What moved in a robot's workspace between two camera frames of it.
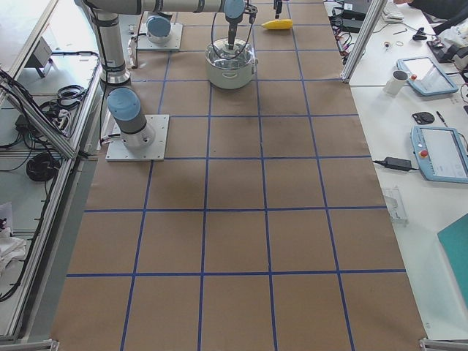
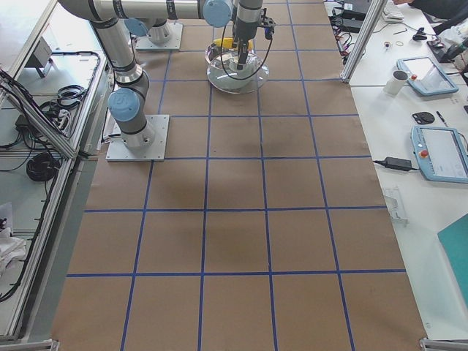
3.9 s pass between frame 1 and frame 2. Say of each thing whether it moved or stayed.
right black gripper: moved
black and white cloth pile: stayed
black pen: stayed
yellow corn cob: moved
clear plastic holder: stayed
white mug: stayed
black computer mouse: stayed
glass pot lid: moved
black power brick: stayed
